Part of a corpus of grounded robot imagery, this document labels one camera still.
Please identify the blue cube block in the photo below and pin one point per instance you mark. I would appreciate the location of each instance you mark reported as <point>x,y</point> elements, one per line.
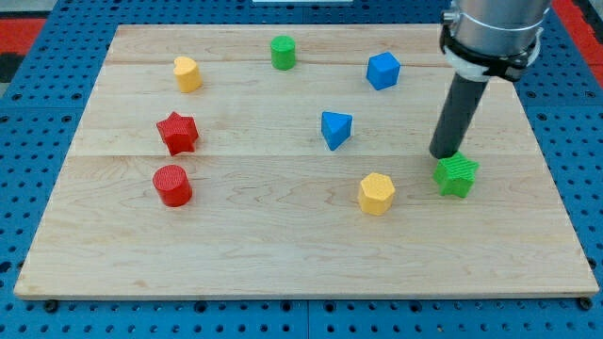
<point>383,71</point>

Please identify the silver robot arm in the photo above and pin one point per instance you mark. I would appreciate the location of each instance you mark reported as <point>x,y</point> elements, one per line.
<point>482,39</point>

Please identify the green cylinder block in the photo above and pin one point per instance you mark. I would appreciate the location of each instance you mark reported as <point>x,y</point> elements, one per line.
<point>283,52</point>

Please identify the yellow hexagon block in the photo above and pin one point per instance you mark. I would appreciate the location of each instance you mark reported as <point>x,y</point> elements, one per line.
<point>376,194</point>

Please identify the wooden board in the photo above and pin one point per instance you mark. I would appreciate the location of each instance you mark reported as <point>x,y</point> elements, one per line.
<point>274,213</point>

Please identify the red star block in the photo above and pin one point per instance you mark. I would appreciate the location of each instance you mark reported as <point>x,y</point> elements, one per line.
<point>179,133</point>

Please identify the yellow heart block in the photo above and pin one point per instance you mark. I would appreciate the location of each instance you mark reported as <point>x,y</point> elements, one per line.
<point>187,74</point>

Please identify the green star block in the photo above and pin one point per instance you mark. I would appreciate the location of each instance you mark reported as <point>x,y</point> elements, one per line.
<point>455,175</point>

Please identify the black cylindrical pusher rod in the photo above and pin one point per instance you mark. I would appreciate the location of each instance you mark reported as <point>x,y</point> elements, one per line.
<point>456,115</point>

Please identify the blue triangle block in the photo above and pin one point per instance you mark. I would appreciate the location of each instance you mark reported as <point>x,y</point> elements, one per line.
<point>335,128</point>

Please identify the red cylinder block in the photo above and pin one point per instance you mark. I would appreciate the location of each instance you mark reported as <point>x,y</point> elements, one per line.
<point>172,185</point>

